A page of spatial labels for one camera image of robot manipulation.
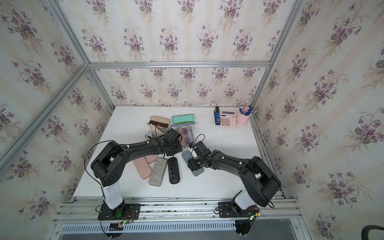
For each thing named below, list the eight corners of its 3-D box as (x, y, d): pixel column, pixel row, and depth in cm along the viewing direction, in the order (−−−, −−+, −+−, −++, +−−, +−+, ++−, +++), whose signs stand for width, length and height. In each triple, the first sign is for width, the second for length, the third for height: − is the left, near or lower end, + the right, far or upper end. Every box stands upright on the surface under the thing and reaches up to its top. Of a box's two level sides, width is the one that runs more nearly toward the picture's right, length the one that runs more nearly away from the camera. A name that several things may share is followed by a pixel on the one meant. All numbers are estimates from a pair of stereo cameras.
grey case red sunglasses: (148, 185, 83) (147, 183, 81) (156, 158, 93) (156, 156, 91) (161, 187, 82) (160, 185, 80) (167, 160, 93) (167, 158, 91)
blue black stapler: (215, 125, 111) (215, 121, 108) (213, 110, 121) (213, 106, 118) (220, 125, 111) (221, 121, 108) (218, 110, 121) (219, 106, 118)
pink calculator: (221, 128, 111) (222, 124, 107) (218, 113, 121) (219, 109, 117) (237, 128, 111) (238, 124, 107) (233, 113, 121) (235, 109, 117)
